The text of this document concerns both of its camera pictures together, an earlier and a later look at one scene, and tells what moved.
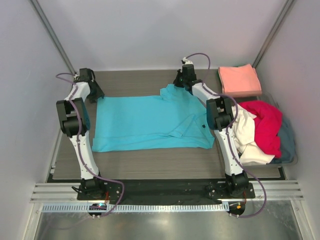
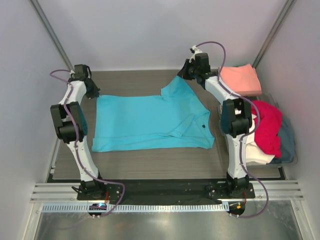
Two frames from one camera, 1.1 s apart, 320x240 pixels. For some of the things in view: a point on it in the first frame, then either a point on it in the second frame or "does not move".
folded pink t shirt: [239, 81] does not move
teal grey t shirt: [287, 143] does not move
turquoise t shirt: [175, 119] does not move
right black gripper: [175, 82] → [182, 73]
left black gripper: [99, 93] → [95, 92]
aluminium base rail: [62, 192] does not move
